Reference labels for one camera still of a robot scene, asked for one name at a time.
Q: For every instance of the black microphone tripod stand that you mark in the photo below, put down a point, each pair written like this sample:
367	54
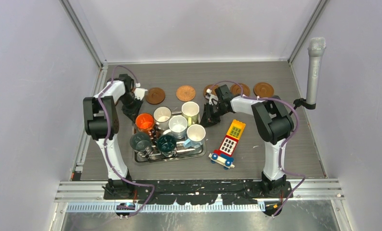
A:
302	102

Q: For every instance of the dark grey cup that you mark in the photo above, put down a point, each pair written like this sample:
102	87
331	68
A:
141	144

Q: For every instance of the silver metal tray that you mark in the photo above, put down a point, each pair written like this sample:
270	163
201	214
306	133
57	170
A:
156	157

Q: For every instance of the silver grey microphone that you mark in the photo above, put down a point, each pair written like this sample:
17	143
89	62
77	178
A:
316	50

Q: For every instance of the yellow green handled cup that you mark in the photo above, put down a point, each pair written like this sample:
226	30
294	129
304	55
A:
190	111

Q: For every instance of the white metallic cup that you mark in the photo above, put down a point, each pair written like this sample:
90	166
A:
161	116

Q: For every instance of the brown wooden coaster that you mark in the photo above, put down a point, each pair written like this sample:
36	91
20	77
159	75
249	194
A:
209	90
236	89
263	90
155	96

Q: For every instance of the dark teal cup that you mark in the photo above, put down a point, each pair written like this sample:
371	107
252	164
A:
167	146

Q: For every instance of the light blue handled cup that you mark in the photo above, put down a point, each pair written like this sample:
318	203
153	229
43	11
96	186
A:
195	136

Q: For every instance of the colourful toy brick truck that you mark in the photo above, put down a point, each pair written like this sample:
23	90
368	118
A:
224	154

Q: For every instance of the light patterned wooden coaster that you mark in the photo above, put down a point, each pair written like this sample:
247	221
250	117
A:
185	93

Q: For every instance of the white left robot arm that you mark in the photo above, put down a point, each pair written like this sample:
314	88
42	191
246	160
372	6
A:
101	122

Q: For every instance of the orange cup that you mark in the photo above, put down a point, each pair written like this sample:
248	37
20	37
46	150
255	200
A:
145	122

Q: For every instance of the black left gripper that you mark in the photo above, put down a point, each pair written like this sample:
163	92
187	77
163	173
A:
132	113

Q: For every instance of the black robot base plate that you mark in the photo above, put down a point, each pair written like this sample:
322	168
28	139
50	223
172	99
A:
194	192

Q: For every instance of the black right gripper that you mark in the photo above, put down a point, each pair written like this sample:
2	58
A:
207	119

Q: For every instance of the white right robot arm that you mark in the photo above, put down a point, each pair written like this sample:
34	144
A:
274	125

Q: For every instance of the grey white cup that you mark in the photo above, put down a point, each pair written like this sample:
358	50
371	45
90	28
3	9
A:
177	127

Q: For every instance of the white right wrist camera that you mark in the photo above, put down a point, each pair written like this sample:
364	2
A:
213	100

